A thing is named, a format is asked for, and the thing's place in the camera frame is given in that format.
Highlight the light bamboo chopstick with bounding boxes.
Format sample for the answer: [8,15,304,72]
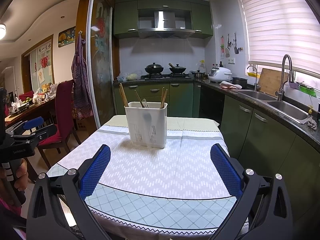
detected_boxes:
[119,84,127,107]
[160,87,165,108]

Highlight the white plastic utensil holder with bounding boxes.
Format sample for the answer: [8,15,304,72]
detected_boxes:
[125,101,168,148]

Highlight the curved bamboo chopstick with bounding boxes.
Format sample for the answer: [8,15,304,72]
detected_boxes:
[135,90,144,108]

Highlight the brown wooden chopstick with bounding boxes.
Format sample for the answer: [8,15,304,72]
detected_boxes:
[162,89,168,108]

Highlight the steel kitchen faucet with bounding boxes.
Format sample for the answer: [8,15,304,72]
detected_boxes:
[275,54,295,102]

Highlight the left hand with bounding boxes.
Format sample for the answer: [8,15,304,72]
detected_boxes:
[1,159,28,196]

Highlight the cluttered dining table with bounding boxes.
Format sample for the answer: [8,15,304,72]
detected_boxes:
[5,96,56,128]

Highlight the green lower cabinets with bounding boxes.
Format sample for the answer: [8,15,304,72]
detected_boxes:
[122,80,319,239]

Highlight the green cabinets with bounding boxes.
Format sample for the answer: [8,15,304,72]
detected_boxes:
[122,80,319,239]
[114,0,213,39]

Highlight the red wooden chair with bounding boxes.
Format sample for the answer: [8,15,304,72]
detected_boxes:
[37,80,81,169]

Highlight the purple hanging apron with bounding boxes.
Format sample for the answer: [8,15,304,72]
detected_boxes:
[71,31,93,119]

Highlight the patterned white tablecloth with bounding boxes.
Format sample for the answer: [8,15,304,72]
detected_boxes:
[48,115,236,239]

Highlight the steel sink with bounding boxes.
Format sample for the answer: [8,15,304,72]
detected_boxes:
[236,89,312,125]

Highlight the glass sliding door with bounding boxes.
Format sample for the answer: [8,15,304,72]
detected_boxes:
[86,0,115,128]

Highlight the metal fork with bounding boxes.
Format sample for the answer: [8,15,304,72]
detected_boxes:
[144,111,152,128]

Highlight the black bowl on counter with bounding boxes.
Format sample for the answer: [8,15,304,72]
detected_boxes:
[232,77,247,89]

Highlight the wooden cutting board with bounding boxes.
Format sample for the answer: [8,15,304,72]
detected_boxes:
[258,68,281,96]

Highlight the clear plastic spoon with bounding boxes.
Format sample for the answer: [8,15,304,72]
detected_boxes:
[142,99,148,108]

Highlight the pink white cloth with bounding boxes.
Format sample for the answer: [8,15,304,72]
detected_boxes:
[219,81,242,89]

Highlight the white rice cooker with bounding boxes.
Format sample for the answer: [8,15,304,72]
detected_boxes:
[208,67,232,83]

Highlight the gas stove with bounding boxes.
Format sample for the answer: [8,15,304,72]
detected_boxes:
[140,73,191,80]

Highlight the small black pot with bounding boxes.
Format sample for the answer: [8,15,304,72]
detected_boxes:
[191,70,206,79]

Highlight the black wok with lid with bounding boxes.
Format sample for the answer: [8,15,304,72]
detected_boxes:
[145,62,164,75]

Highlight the green upper cabinets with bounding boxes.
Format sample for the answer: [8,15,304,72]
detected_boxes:
[114,0,213,39]

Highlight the steel range hood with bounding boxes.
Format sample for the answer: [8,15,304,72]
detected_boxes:
[138,9,196,39]

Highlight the white window blind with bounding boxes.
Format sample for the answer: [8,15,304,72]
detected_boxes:
[240,0,319,76]

